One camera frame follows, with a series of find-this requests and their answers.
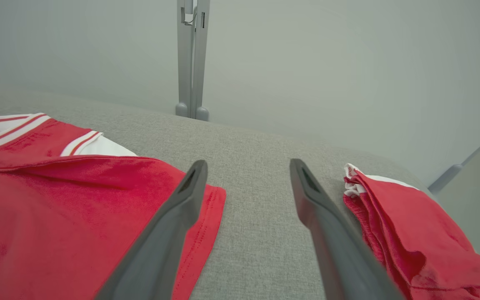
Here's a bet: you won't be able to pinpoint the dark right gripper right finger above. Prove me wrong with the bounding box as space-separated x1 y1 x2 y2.
289 158 405 300

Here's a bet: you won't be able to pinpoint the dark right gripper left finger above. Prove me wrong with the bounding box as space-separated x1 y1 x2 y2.
94 160 208 300

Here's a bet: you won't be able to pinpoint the red shorts with white waistband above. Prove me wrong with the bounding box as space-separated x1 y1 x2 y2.
343 162 480 300

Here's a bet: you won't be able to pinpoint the red jersey with white sleeves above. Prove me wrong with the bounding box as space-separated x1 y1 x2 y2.
0 112 227 300

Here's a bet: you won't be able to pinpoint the grey metal leg with caster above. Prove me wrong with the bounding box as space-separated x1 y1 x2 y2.
427 121 480 194

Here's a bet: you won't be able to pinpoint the grey upright metal post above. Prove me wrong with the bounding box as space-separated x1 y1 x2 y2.
175 0 211 122

